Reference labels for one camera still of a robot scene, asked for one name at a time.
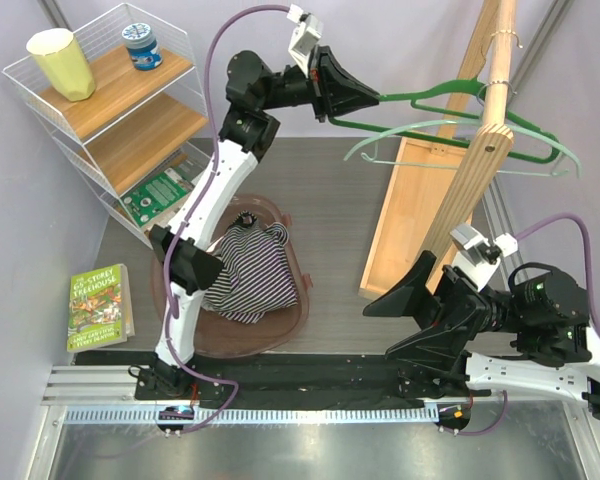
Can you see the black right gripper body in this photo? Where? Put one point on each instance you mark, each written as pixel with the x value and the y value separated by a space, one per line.
pixel 476 306

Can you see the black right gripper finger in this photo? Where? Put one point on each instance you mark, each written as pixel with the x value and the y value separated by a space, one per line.
pixel 436 352
pixel 407 294

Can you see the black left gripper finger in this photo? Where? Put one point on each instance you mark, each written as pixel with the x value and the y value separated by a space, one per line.
pixel 329 108
pixel 339 85

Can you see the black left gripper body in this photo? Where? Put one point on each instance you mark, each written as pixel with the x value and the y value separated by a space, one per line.
pixel 314 77

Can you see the mint green clothes hanger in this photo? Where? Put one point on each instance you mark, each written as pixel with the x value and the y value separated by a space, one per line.
pixel 373 158

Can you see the bright green clothes hanger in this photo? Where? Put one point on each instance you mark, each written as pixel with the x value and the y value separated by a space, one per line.
pixel 456 116

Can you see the black white striped top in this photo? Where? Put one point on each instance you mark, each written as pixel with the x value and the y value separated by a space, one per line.
pixel 256 277

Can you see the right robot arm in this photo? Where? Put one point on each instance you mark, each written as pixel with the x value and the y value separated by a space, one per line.
pixel 536 337

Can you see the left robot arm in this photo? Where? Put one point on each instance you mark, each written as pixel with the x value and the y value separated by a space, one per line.
pixel 246 134

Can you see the wooden clothes rack stand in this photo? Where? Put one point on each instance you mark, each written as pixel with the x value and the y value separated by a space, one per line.
pixel 433 189

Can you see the blue lidded jar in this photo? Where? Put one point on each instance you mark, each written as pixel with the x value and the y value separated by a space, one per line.
pixel 142 46

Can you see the green book on shelf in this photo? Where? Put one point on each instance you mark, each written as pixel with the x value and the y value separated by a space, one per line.
pixel 158 195

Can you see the pink translucent basin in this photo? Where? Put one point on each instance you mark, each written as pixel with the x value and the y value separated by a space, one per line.
pixel 218 337

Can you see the yellow faceted cup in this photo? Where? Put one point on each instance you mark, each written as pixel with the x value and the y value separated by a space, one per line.
pixel 58 54

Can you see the green book on table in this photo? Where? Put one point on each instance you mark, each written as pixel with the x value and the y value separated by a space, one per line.
pixel 100 309

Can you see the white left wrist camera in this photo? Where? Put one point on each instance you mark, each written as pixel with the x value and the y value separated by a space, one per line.
pixel 305 36

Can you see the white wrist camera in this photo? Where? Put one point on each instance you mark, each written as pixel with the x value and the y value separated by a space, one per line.
pixel 477 257
pixel 305 36

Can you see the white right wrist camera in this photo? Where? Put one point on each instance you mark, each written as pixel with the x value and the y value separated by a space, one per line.
pixel 477 257

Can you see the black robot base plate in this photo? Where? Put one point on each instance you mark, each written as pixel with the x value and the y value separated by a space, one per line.
pixel 306 382

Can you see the white wire shelf unit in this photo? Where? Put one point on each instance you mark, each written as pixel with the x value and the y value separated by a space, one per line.
pixel 136 123

